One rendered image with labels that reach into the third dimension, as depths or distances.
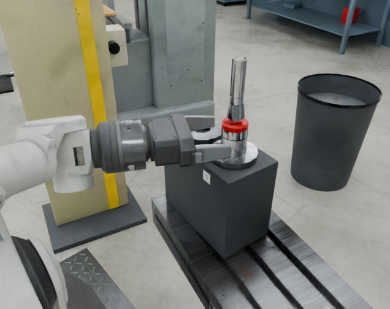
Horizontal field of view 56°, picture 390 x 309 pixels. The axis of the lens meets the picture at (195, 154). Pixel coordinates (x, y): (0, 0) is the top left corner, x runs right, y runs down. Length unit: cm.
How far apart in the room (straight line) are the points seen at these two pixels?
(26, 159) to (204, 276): 39
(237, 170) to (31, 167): 33
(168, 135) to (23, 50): 122
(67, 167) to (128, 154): 10
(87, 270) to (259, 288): 87
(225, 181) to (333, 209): 180
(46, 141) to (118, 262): 150
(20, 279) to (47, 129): 22
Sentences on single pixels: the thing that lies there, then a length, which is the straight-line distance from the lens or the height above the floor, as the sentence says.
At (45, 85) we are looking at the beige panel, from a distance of 180.
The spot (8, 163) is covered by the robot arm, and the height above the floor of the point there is 124.
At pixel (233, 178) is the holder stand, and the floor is 111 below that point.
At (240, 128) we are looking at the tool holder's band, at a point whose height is 119.
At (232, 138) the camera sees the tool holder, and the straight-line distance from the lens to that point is 64.
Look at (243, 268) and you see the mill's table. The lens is 74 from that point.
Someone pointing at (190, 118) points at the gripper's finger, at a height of 117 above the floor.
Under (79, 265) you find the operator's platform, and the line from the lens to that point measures 149.
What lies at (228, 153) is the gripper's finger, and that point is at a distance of 61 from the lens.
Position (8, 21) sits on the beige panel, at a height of 113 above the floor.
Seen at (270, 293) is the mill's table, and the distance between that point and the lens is 71.
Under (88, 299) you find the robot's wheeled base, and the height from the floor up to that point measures 57.
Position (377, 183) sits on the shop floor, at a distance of 271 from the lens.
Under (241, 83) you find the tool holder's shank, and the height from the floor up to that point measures 126.
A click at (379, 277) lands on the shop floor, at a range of 210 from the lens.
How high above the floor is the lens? 149
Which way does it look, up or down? 33 degrees down
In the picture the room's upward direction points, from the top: straight up
